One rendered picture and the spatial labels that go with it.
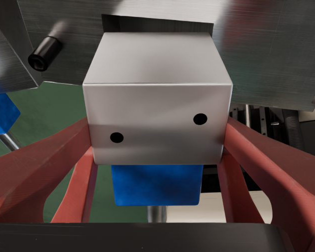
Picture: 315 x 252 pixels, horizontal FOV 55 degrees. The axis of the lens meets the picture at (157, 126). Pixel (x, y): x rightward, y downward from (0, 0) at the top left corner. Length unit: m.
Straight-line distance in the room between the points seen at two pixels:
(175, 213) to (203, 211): 0.04
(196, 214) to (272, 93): 0.33
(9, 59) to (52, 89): 1.27
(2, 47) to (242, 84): 0.17
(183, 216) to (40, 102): 1.23
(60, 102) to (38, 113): 0.17
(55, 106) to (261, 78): 1.46
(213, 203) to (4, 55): 0.35
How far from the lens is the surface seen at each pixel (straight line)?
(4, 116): 0.29
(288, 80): 0.17
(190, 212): 0.48
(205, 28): 0.18
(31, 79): 0.25
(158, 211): 0.17
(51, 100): 1.57
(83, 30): 0.16
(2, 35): 0.24
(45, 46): 0.17
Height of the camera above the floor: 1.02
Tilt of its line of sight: 44 degrees down
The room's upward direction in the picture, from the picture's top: 166 degrees counter-clockwise
